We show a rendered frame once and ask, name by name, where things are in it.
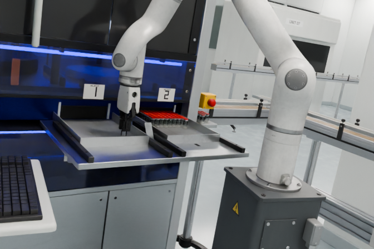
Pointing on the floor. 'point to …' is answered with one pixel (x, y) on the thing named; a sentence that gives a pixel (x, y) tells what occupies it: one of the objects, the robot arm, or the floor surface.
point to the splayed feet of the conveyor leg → (189, 243)
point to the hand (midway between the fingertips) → (124, 124)
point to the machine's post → (192, 106)
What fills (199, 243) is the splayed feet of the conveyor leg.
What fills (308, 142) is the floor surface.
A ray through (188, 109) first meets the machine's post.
